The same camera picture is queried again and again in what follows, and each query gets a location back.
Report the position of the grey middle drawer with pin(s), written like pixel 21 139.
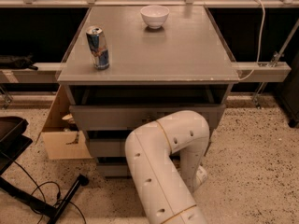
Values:
pixel 112 143

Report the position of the black cloth on rail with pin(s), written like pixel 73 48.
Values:
pixel 17 62

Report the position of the grey top drawer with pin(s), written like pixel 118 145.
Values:
pixel 128 117

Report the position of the grey drawer cabinet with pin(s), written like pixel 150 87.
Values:
pixel 182 63

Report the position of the grey drawer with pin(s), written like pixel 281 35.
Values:
pixel 112 166
pixel 128 117
pixel 112 143

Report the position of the white bowl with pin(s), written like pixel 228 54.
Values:
pixel 154 15

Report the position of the cardboard box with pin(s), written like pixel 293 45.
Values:
pixel 62 139

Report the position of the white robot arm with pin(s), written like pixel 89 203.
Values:
pixel 164 158

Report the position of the grey bottom drawer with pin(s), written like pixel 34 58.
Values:
pixel 112 166

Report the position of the blue silver drink can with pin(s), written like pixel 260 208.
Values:
pixel 98 47

